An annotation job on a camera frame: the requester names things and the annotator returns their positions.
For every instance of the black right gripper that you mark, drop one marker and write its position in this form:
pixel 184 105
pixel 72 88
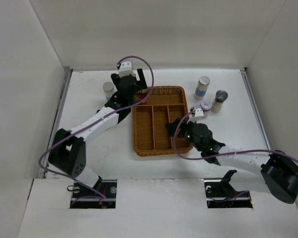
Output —
pixel 172 127

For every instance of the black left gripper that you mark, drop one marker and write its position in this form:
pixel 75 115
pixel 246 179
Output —
pixel 142 85

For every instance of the silver lid white spice bottle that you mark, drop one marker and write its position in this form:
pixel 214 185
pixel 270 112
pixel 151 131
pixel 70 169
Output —
pixel 109 90

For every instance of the red sauce bottle yellow cap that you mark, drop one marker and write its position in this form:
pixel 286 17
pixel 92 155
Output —
pixel 143 94

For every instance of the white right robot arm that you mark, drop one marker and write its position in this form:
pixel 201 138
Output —
pixel 225 145

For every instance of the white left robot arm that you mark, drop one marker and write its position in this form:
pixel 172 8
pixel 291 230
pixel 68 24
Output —
pixel 69 152

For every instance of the brown wicker divided basket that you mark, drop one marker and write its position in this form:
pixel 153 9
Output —
pixel 150 136

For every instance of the small jar red label right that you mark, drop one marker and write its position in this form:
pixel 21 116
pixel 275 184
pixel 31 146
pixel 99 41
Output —
pixel 206 106

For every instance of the silver lid blue label bottle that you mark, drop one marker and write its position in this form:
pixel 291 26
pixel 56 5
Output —
pixel 201 88

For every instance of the grey lid salt grinder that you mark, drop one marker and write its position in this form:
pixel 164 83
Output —
pixel 220 97

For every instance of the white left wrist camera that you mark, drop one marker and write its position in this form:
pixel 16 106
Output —
pixel 125 68

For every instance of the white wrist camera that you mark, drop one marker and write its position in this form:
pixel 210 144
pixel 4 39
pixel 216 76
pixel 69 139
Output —
pixel 197 114
pixel 125 68

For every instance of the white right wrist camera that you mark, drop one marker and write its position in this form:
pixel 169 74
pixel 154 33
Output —
pixel 197 114

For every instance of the metal table edge rail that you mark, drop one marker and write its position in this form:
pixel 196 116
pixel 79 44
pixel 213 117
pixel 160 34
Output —
pixel 61 102

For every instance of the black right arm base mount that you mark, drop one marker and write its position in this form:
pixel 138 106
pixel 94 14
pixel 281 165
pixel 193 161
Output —
pixel 220 194

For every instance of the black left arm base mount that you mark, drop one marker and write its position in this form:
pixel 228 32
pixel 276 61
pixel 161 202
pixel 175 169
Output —
pixel 84 198

